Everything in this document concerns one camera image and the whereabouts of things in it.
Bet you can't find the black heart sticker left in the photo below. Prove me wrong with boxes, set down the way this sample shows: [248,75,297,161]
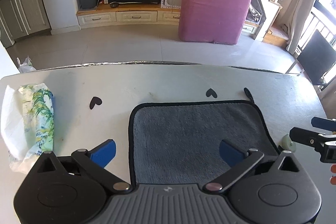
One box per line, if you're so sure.
[89,96,102,110]

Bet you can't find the black heart sticker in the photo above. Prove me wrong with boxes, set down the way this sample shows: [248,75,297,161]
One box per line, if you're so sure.
[89,96,102,110]
[206,88,218,98]

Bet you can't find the grey microfibre towel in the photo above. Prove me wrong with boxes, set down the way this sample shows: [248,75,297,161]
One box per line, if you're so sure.
[128,100,280,186]

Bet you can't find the black heart sticker right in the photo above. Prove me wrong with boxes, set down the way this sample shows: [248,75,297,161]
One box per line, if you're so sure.
[206,88,218,98]

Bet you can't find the black chair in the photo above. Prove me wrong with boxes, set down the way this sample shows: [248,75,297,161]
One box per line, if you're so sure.
[286,30,335,90]

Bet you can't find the floral tissue pack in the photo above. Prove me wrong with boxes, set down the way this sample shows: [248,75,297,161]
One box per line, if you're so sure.
[18,83,55,159]

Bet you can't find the white plastic bag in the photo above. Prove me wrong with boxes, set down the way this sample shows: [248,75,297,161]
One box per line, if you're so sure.
[17,56,36,73]

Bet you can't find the beige curtain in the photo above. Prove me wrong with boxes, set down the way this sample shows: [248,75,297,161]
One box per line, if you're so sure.
[278,0,315,55]

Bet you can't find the cream drawer cabinet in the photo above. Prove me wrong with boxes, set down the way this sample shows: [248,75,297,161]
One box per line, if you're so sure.
[76,3,180,29]

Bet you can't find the pink upright cushion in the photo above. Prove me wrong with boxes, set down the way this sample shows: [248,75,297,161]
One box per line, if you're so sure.
[178,0,251,45]

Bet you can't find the green kitchen cabinet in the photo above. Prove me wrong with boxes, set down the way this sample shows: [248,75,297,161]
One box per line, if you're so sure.
[1,0,51,48]

